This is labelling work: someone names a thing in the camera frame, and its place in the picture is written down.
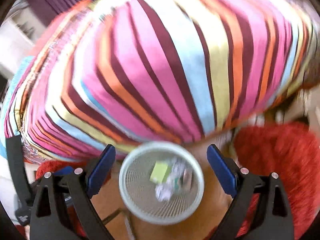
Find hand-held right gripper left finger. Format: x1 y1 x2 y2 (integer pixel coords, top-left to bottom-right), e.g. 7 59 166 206
30 144 117 240

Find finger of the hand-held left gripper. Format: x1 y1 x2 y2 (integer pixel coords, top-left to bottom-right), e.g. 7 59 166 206
5 135 32 205
53 166 77 177

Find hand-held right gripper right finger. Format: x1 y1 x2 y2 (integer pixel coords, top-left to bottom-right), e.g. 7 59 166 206
207 144 292 240

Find small white paper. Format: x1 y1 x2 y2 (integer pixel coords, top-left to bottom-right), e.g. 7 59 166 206
171 158 187 178

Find white mesh plastic basket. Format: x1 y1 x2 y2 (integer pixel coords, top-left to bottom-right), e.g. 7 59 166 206
119 142 205 225

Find light green box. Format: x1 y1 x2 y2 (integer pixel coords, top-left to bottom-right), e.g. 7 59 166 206
149 162 171 183

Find large white paper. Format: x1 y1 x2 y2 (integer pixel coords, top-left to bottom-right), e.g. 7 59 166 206
154 177 177 202

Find red shaggy rug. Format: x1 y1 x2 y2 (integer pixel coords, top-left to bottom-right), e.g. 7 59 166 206
35 159 112 240
234 124 320 240

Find striped bed cover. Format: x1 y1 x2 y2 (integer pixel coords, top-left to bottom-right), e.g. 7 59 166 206
0 0 315 162

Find white shelf cabinet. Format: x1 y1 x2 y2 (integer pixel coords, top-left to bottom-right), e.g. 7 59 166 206
0 5 47 74

